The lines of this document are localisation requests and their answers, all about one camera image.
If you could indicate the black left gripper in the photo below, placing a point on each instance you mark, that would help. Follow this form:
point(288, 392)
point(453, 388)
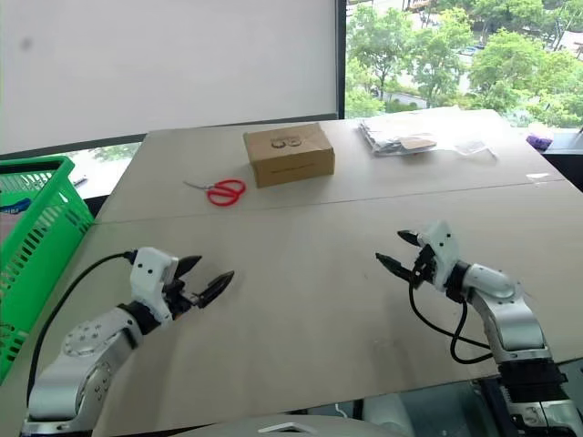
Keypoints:
point(175, 296)

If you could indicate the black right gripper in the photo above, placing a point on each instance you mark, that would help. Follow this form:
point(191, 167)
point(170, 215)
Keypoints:
point(424, 268)

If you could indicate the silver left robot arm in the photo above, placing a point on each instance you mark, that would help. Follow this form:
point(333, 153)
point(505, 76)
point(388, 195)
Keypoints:
point(86, 359)

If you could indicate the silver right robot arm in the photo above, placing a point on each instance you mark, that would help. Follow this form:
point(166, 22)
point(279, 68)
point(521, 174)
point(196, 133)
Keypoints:
point(514, 314)

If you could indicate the green plastic basket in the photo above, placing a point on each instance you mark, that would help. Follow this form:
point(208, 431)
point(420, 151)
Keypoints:
point(34, 236)

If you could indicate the stack of clear plastic bags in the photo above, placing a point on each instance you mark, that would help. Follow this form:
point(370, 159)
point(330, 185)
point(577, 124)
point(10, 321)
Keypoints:
point(391, 136)

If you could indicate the small clear plastic bag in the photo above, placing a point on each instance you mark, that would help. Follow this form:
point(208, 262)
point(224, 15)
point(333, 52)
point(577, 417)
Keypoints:
point(473, 148)

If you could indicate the brown cardboard box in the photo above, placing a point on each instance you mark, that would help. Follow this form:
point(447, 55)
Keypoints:
point(287, 150)

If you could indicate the black pen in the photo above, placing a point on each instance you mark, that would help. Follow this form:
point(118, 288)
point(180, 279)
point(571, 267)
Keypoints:
point(80, 180)

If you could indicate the purple fuzzy object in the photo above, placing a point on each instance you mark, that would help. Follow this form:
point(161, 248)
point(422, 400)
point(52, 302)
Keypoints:
point(539, 139)

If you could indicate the black side table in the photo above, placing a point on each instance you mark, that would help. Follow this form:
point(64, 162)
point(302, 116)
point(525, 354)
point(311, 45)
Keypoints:
point(567, 159)

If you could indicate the blue printed package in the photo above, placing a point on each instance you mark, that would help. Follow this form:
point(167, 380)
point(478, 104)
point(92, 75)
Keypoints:
point(13, 207)

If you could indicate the white roller blind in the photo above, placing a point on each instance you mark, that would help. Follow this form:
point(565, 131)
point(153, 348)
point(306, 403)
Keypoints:
point(168, 64)

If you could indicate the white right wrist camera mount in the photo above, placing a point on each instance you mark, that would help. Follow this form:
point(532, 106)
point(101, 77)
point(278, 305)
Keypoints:
point(444, 255)

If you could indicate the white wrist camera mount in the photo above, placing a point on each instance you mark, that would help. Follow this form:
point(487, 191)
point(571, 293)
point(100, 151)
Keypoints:
point(444, 255)
point(148, 273)

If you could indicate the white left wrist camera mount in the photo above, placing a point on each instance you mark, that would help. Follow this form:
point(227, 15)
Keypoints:
point(148, 273)

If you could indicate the dark window frame post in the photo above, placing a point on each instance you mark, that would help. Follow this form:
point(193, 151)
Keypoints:
point(341, 59)

